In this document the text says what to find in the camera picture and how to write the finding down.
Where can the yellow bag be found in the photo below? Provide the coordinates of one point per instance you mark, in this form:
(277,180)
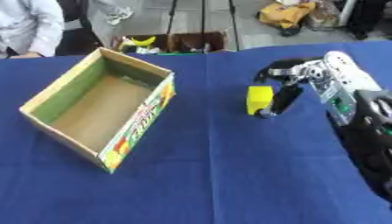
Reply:
(286,13)

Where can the tan cardboard box green inside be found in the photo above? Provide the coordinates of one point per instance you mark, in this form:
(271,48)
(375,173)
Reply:
(97,110)

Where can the black tripod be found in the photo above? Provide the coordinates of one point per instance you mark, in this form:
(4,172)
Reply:
(203,20)

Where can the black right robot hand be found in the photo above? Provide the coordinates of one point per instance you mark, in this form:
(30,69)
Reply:
(286,99)

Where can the yellow toy banana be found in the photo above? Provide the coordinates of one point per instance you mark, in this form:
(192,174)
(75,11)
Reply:
(141,40)

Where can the person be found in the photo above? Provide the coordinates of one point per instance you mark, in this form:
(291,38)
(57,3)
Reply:
(28,26)

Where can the yellow rectangular block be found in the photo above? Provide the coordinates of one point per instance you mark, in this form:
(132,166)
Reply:
(258,99)

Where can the silver and black right robot arm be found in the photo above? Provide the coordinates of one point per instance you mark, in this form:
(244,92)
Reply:
(357,116)

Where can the brown cardboard box with items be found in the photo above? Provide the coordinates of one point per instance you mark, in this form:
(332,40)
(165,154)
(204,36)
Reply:
(173,43)

